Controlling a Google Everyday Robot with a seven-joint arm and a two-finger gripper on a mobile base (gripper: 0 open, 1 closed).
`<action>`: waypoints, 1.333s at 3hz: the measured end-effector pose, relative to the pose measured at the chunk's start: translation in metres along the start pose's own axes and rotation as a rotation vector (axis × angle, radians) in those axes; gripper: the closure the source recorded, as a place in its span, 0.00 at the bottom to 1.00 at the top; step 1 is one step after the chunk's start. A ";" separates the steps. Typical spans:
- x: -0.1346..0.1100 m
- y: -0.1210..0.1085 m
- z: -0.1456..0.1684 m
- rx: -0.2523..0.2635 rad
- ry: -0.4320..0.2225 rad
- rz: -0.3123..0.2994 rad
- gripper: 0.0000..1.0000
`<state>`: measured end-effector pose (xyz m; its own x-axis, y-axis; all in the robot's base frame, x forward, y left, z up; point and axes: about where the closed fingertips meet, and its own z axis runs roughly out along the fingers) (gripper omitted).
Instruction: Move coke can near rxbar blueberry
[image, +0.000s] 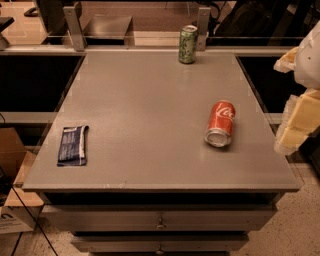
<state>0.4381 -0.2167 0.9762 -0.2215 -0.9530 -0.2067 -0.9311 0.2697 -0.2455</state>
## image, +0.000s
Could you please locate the right metal bracket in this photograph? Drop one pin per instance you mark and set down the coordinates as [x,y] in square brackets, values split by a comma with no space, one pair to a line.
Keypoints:
[202,25]

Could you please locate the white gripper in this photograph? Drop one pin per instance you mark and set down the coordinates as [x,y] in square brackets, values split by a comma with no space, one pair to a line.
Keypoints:
[309,65]

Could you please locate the left metal bracket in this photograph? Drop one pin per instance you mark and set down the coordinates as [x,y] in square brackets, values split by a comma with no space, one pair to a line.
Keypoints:
[75,30]

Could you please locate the grey drawer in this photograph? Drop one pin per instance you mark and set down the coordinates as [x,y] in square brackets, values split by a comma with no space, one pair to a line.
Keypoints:
[77,218]
[161,242]

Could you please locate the upper grey drawer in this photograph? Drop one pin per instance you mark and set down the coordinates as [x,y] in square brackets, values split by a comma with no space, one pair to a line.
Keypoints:
[77,218]

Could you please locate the red coke can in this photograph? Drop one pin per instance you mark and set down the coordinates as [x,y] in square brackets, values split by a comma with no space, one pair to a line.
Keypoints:
[220,124]

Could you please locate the blue rxbar blueberry wrapper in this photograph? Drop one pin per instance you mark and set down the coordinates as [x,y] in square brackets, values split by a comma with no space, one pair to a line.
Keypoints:
[72,147]

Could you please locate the lower grey drawer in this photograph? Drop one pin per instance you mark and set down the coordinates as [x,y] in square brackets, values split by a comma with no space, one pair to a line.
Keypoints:
[161,242]

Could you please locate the metal bracket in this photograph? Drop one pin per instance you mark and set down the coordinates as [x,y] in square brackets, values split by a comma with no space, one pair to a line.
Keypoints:
[202,25]
[75,30]

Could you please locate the cardboard box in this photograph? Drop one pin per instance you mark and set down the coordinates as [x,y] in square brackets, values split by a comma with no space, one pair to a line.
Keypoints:
[19,210]

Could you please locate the green soda can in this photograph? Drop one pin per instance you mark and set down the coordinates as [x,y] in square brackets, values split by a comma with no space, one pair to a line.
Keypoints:
[187,44]

